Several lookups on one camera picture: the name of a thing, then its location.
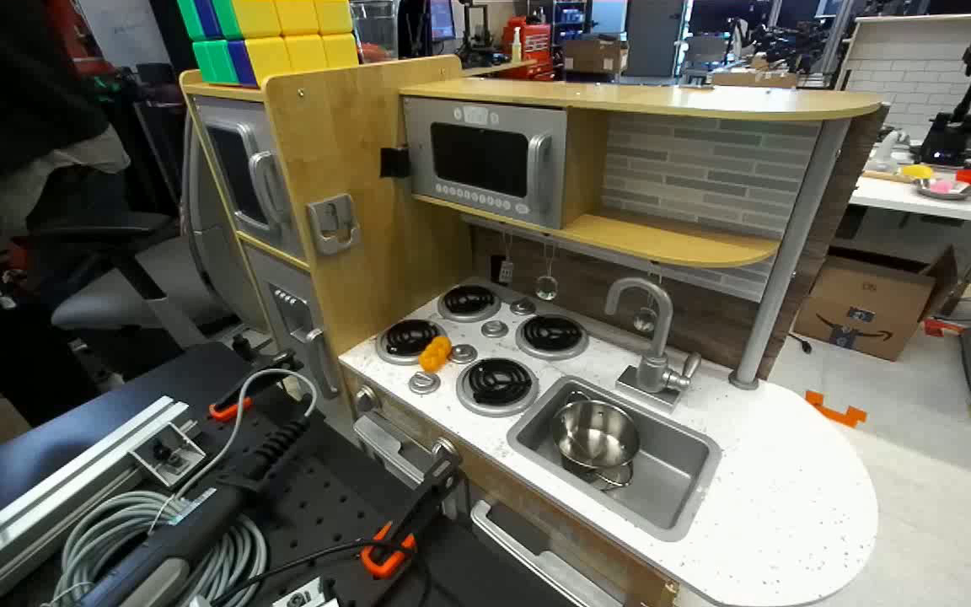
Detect orange toy food piece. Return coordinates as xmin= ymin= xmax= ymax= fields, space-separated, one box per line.
xmin=415 ymin=332 xmax=458 ymax=377

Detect black coil stove burner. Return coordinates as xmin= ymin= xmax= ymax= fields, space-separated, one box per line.
xmin=375 ymin=318 xmax=449 ymax=368
xmin=513 ymin=310 xmax=593 ymax=363
xmin=436 ymin=278 xmax=507 ymax=326
xmin=453 ymin=353 xmax=542 ymax=422

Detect silver metal pot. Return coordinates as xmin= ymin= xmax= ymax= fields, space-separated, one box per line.
xmin=549 ymin=392 xmax=648 ymax=489

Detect grey sink basin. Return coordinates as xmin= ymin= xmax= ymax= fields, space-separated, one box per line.
xmin=503 ymin=371 xmax=725 ymax=547

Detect toy stove top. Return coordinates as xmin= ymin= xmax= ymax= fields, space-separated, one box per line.
xmin=338 ymin=274 xmax=882 ymax=607

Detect silver toy microwave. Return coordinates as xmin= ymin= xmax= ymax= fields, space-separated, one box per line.
xmin=399 ymin=95 xmax=571 ymax=233

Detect silver toy faucet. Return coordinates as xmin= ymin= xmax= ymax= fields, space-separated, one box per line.
xmin=600 ymin=274 xmax=704 ymax=408

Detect grey plain cabinet door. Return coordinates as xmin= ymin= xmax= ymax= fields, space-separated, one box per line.
xmin=244 ymin=246 xmax=343 ymax=431

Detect wooden toy kitchen unit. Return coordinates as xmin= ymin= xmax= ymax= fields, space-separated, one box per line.
xmin=174 ymin=54 xmax=890 ymax=607

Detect grey tile backsplash panel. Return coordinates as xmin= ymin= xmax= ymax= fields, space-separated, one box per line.
xmin=598 ymin=110 xmax=825 ymax=241

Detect red box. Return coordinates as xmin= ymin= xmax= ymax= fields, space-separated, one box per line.
xmin=500 ymin=12 xmax=564 ymax=79

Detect black orange bar clamp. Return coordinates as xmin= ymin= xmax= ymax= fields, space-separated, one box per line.
xmin=354 ymin=440 xmax=471 ymax=585
xmin=207 ymin=392 xmax=257 ymax=429

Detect grey support pole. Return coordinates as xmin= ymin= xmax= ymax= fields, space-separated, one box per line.
xmin=727 ymin=115 xmax=857 ymax=395

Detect grey windowed cabinet door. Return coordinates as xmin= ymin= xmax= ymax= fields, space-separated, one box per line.
xmin=188 ymin=96 xmax=311 ymax=261

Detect grey office chair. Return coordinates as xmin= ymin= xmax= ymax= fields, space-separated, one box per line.
xmin=28 ymin=146 xmax=245 ymax=380

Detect brown cardboard shipping box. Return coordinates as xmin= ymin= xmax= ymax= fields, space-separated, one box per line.
xmin=792 ymin=246 xmax=961 ymax=363

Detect white work table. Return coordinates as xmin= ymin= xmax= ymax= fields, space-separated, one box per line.
xmin=843 ymin=165 xmax=971 ymax=429

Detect white tile pattern board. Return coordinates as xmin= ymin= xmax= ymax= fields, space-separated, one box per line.
xmin=835 ymin=11 xmax=971 ymax=146

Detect black equipment stand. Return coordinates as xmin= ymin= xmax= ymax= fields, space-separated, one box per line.
xmin=916 ymin=4 xmax=971 ymax=168

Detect small black wall clip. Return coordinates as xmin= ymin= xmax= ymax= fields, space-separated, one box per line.
xmin=379 ymin=146 xmax=415 ymax=182

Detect short grey oven handle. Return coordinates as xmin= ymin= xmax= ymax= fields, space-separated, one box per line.
xmin=349 ymin=408 xmax=442 ymax=489

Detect grey plastic wall bracket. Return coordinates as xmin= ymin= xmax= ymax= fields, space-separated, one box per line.
xmin=303 ymin=191 xmax=359 ymax=258

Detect grey cabinet door handle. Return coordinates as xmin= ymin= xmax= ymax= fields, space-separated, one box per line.
xmin=245 ymin=146 xmax=285 ymax=230

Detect long grey drawer handle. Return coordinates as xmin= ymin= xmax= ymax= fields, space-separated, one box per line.
xmin=470 ymin=494 xmax=625 ymax=607

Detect thin white cable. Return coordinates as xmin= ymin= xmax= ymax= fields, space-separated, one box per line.
xmin=174 ymin=368 xmax=325 ymax=499

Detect orange floor bracket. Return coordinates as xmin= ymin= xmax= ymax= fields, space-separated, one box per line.
xmin=803 ymin=389 xmax=869 ymax=431

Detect grey coiled cable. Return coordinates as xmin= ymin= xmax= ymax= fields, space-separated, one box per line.
xmin=50 ymin=484 xmax=270 ymax=607

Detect aluminium extrusion rail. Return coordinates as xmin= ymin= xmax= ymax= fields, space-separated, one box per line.
xmin=0 ymin=392 xmax=197 ymax=607

